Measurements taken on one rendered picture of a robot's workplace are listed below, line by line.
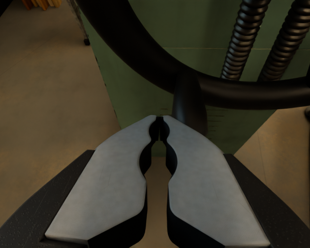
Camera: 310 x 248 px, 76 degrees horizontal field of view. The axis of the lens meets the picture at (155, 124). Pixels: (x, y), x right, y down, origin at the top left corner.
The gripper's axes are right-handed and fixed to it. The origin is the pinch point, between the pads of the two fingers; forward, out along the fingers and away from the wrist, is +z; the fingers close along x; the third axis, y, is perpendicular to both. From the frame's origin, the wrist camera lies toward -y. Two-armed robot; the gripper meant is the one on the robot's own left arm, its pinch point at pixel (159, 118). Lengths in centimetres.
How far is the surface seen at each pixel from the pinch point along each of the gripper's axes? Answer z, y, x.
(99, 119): 73, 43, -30
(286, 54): 11.7, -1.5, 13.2
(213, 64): 29.2, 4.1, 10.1
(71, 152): 58, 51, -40
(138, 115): 39.1, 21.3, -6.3
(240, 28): 10.9, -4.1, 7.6
